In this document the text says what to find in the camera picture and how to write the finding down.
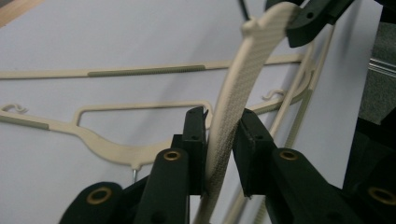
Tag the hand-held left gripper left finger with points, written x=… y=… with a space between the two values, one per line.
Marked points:
x=168 y=183

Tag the white table mat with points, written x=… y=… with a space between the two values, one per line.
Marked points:
x=93 y=40

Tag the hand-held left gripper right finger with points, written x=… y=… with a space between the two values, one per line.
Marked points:
x=280 y=174

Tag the aluminium rail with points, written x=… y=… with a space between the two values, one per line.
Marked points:
x=383 y=67

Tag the beige plastic hanger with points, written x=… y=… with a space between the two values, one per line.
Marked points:
x=106 y=149
x=239 y=87

